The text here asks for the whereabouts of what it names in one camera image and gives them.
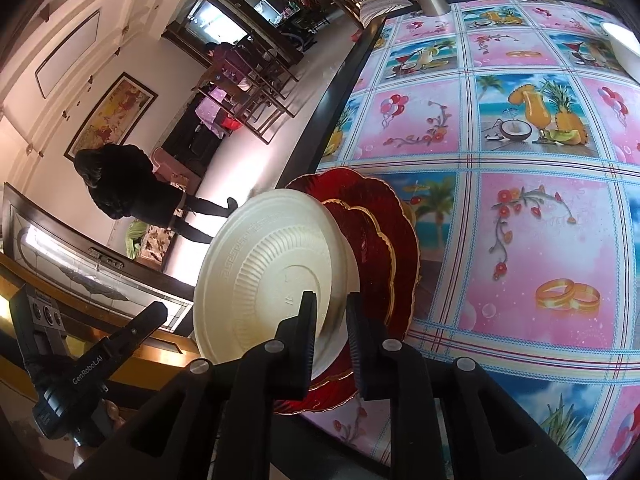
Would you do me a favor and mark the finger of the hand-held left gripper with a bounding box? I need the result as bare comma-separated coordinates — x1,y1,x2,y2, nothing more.
97,301,169,376

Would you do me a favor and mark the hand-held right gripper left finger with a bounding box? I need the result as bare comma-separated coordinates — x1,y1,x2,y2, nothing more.
67,291,318,480

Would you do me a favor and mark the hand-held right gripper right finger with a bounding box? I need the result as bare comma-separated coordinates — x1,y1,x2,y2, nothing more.
346,291,587,480

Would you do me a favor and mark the cream ribbed plate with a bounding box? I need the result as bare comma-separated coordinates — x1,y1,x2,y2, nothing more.
192,188,361,381

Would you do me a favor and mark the large red glass plate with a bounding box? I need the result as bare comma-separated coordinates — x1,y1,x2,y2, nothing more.
272,167,422,415

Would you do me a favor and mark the small red glass plate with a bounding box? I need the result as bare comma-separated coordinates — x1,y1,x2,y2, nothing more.
321,198,399,321

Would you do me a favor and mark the person's left hand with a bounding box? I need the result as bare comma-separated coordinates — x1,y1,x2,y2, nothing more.
72,400,127,469

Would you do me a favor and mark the green bag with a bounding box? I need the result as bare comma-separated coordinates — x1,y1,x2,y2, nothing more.
125,220,146,261

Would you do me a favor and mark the wooden armchair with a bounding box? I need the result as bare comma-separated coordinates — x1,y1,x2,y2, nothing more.
152,147,201,191

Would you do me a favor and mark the printed tablecloth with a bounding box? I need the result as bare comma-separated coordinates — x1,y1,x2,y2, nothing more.
300,0,640,480

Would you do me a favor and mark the dark sofa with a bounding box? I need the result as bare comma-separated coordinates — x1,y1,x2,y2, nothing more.
162,110,221,161

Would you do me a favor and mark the wooden chair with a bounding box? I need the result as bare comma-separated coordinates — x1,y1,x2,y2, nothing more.
192,67,301,146

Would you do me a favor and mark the pink covered dining table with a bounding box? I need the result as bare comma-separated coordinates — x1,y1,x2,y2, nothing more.
195,85,251,138

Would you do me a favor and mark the ceiling light panel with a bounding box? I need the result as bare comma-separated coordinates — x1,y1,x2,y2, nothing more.
35,10,101,99

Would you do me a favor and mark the striped cushion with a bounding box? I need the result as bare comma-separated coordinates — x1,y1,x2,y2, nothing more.
359,0,418,28

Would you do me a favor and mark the large white bowl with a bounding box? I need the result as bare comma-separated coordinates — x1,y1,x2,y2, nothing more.
600,22,640,83

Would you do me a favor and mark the framed wall painting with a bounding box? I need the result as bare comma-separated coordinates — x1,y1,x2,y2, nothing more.
64,72,158,161

